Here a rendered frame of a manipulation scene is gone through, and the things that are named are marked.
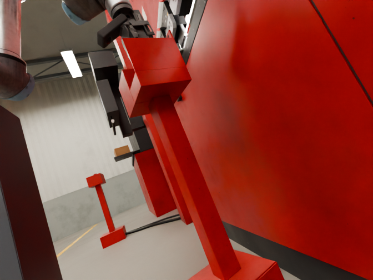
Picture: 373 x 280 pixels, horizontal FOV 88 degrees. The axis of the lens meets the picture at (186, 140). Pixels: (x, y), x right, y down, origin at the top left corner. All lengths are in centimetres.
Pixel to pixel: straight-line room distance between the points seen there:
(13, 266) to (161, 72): 54
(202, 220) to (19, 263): 40
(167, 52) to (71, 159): 760
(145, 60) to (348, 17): 43
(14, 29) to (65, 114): 769
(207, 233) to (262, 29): 50
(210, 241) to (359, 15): 53
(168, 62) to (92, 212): 739
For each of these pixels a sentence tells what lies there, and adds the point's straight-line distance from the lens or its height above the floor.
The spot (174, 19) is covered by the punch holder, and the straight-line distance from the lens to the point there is 127.
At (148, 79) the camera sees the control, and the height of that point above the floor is 68.
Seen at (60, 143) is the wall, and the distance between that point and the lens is 831.
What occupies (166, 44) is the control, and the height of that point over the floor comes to 78.
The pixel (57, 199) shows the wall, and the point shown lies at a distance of 805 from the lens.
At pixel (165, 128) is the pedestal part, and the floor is 56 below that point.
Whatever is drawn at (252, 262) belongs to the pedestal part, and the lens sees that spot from 66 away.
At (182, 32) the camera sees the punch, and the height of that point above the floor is 113.
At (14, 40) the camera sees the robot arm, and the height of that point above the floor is 106.
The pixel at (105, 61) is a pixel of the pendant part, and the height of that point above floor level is 182.
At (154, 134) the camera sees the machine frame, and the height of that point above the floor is 86.
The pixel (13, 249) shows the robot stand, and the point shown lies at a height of 40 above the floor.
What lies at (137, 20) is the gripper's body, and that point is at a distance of 72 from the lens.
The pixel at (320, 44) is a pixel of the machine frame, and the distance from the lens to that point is 40.
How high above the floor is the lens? 41
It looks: 9 degrees up
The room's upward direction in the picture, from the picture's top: 22 degrees counter-clockwise
